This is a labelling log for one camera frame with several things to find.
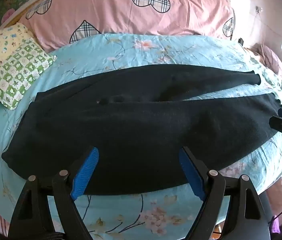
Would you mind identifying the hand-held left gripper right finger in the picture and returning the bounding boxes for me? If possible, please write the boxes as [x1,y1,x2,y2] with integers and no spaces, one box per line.
[178,146,274,240]

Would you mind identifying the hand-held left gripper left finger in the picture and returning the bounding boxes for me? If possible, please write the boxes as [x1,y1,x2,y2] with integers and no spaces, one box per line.
[8,147,99,240]

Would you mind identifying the black pants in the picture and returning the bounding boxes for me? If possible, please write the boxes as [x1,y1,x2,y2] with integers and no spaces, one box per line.
[1,64,282,195]

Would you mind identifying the mauve cloth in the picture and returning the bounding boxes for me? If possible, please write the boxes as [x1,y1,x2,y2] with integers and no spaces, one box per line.
[252,42,282,80]

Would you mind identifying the purple cloth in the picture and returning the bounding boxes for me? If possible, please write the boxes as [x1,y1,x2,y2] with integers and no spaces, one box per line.
[268,216,282,237]

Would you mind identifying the green checked pillow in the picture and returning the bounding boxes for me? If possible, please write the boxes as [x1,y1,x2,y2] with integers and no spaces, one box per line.
[0,39,58,110]

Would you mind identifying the light blue floral bed sheet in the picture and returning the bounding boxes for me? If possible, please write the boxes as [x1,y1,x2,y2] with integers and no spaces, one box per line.
[0,33,282,240]

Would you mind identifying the pink pillow with plaid hearts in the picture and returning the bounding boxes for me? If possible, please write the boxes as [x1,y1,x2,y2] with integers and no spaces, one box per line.
[18,0,235,53]

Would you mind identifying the gold framed floral painting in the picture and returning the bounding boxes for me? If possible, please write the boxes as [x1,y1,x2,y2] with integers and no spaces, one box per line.
[0,0,208,40]

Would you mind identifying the thin white cable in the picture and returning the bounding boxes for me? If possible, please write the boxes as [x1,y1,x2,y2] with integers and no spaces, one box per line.
[257,12,266,58]

